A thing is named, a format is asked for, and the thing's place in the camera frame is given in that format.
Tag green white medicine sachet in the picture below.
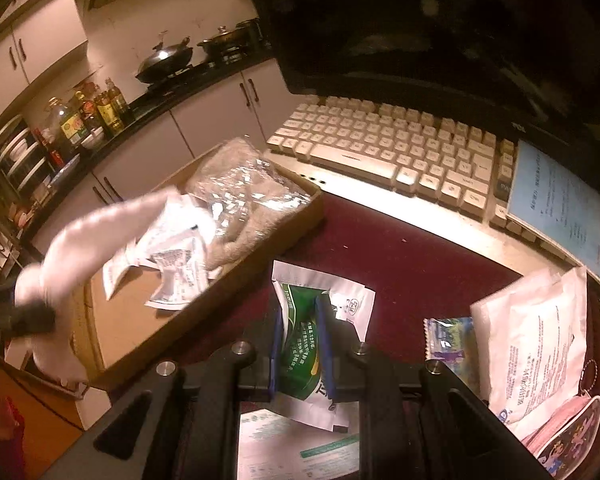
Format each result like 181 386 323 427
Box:
272 261 376 432

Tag small white gauze packet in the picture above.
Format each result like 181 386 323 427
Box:
145 229 209 311

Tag large white gauze packet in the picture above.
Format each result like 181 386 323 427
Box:
470 266 588 440

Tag pink cartoon pouch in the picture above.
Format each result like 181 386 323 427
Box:
522 394 600 480

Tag white green leaflet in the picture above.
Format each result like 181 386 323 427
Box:
237 403 360 479

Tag brown cardboard tray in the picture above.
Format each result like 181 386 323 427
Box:
72 139 324 391

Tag clear wet wipe packet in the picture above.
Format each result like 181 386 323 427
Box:
422 316 480 394

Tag bagged grey towel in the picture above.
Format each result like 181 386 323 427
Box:
185 138 310 271

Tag white packet in tray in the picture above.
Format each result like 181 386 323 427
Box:
102 194 215 299

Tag dish rack with plates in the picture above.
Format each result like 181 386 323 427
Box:
0 115 54 198

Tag beige computer keyboard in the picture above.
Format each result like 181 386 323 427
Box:
266 96 539 260

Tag large oil bottle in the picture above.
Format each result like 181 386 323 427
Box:
48 98 88 162

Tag dark sauce bottle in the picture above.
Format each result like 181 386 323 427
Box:
74 90 102 132

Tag yellow label bottle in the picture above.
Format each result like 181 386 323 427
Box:
95 89 124 136

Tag amber oil bottle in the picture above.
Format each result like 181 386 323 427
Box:
106 78 134 126

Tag blue paper sheet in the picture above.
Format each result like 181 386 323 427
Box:
507 141 600 283

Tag black cooking pot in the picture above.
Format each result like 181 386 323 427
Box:
197 26 254 63

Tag black wok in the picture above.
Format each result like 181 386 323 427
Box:
135 37 194 84

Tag white kitchen cabinets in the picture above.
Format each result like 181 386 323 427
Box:
0 0 300 252

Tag black monitor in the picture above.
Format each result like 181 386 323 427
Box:
252 0 600 192

